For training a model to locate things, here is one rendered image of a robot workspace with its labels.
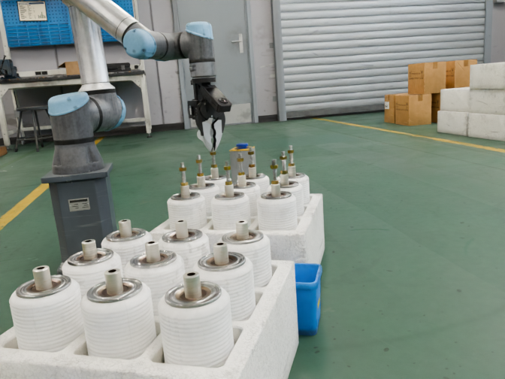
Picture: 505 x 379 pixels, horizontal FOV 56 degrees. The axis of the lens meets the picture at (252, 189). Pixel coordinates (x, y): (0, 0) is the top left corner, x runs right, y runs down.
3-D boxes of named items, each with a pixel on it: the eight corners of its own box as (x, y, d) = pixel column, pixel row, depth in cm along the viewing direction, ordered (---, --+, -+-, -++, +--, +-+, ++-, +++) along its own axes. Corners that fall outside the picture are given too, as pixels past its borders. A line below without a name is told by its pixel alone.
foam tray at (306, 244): (156, 299, 121) (147, 232, 117) (207, 247, 157) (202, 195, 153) (308, 307, 111) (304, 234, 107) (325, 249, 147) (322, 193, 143)
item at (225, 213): (229, 274, 115) (223, 203, 111) (210, 264, 123) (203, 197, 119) (261, 264, 120) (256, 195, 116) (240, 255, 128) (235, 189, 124)
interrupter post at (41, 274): (31, 292, 68) (28, 271, 68) (43, 285, 71) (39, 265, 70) (46, 292, 68) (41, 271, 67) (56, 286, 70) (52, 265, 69)
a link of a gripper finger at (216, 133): (215, 147, 147) (211, 118, 144) (225, 149, 142) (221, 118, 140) (206, 149, 145) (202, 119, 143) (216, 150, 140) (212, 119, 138)
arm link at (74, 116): (43, 140, 140) (35, 95, 137) (75, 135, 152) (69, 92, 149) (75, 140, 136) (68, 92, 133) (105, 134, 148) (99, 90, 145)
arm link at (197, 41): (191, 25, 139) (216, 22, 136) (195, 64, 142) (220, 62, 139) (177, 23, 132) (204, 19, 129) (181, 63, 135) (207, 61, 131)
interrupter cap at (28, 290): (4, 299, 67) (3, 295, 67) (40, 277, 74) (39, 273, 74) (49, 301, 65) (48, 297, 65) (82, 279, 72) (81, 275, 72)
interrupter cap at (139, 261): (121, 269, 75) (120, 265, 74) (143, 253, 82) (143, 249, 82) (164, 271, 73) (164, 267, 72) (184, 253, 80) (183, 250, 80)
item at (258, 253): (217, 340, 86) (208, 246, 82) (233, 315, 95) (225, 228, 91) (269, 344, 83) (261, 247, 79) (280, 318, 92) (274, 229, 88)
